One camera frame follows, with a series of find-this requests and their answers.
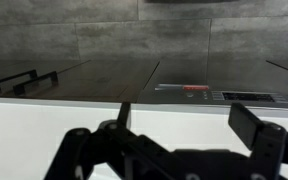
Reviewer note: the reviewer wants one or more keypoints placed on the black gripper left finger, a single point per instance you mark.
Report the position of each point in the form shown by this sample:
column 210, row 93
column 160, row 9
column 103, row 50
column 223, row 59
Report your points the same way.
column 130, row 156

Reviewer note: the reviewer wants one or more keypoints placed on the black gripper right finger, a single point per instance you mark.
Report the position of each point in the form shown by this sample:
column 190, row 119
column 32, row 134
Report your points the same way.
column 267, row 141

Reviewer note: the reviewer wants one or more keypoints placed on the stainless steel dishwasher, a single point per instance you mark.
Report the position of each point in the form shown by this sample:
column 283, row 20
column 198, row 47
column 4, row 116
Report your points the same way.
column 218, row 83

